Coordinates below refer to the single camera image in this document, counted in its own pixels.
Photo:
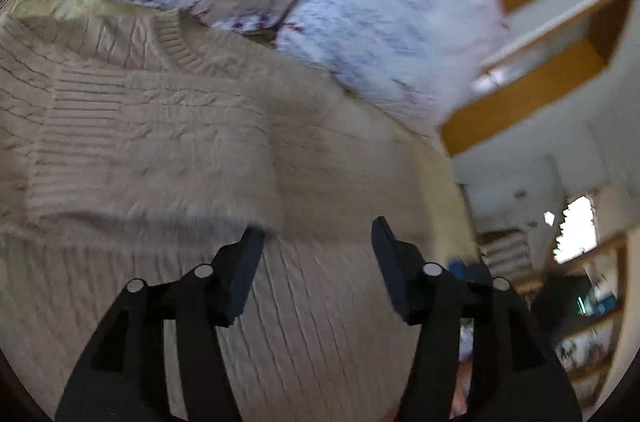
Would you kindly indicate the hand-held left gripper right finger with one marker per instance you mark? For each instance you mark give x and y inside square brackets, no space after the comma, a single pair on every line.
[391,262]

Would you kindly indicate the wooden bookshelf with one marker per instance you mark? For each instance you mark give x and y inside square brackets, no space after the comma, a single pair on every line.
[595,342]

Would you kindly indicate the wooden framed wardrobe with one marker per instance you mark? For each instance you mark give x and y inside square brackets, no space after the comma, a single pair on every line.
[530,102]

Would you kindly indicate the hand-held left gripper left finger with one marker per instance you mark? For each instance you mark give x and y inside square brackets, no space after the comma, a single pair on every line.
[244,269]

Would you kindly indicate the blue floral pillow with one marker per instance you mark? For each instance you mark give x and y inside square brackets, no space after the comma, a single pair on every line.
[400,12]

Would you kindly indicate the yellow patterned bed sheet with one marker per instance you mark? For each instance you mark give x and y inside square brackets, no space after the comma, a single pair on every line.
[442,202]

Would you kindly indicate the bright window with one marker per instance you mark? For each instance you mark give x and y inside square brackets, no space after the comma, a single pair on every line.
[579,229]

